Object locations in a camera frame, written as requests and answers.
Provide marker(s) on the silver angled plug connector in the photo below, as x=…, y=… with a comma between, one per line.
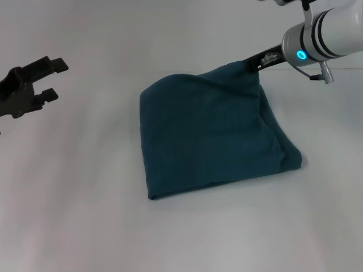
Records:
x=269, y=58

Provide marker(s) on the teal blue t-shirt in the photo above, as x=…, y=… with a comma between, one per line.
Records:
x=212, y=133

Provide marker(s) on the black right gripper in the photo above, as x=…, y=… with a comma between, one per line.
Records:
x=269, y=58

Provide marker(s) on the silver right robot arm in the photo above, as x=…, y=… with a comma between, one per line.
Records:
x=323, y=31

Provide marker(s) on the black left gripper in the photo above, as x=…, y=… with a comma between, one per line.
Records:
x=17, y=93

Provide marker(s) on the silver straight plug connector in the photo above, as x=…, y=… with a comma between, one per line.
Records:
x=327, y=72

